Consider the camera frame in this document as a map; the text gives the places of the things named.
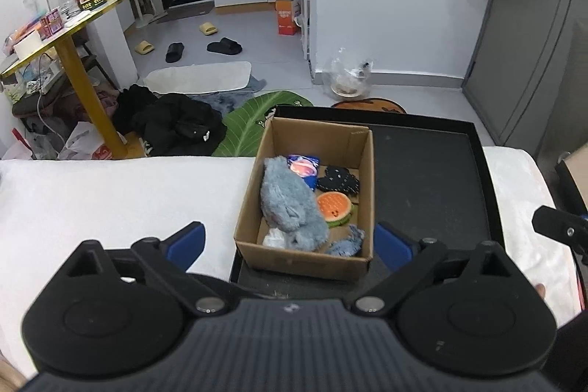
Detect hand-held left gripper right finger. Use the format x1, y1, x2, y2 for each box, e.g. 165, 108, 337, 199
354, 222, 513, 316

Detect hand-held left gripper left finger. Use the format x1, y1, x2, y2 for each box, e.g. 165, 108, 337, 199
69, 221, 228, 314

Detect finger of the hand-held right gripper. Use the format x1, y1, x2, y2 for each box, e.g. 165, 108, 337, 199
532, 206, 588, 254
555, 160, 588, 215

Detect small blue-grey plush piece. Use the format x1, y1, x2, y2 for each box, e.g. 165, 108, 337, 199
325, 225, 366, 257

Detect burger plush toy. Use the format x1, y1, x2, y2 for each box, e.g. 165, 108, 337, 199
317, 191, 356, 229

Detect black tray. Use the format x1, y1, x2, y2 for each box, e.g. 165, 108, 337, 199
228, 106, 506, 301

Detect black plush toy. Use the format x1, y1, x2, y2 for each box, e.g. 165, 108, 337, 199
317, 165, 360, 194

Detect brown cardboard box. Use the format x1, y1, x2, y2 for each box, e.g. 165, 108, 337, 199
234, 118, 375, 283

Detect grey plush toy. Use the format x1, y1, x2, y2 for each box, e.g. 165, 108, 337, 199
260, 156, 330, 253

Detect blue planet print pouch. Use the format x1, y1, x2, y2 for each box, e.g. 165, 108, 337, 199
287, 154, 320, 191

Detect crumpled white paper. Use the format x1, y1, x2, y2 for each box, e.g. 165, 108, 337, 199
263, 229, 288, 249

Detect pile of black clothes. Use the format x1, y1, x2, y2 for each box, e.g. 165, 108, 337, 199
112, 84, 227, 156

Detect green leaf floor mat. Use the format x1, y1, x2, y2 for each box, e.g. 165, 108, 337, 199
211, 91, 315, 158

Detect round orange floor mat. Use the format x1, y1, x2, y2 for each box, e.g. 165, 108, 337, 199
331, 98, 408, 115

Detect grey wardrobe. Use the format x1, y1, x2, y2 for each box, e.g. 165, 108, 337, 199
462, 0, 588, 163

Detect white plastic bag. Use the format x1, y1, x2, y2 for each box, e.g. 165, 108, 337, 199
57, 121, 115, 161

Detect blue-grey fluffy rug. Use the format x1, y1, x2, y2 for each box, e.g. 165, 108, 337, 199
193, 76, 268, 112

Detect white floor mat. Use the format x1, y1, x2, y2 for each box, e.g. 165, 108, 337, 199
143, 61, 252, 94

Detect clear plastic bag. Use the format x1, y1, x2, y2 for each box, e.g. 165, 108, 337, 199
324, 47, 373, 99

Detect yellow round table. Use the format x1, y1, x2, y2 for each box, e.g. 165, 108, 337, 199
0, 0, 131, 158

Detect dark door mat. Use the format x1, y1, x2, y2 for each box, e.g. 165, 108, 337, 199
155, 6, 215, 24

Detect white shelf rack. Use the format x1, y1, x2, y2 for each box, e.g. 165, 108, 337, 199
301, 0, 314, 62

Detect orange cardboard box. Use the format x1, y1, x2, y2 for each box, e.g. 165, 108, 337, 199
276, 0, 297, 36

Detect white box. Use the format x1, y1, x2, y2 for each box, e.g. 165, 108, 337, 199
13, 29, 42, 60

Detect small red boxes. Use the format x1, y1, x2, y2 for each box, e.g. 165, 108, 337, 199
39, 8, 63, 39

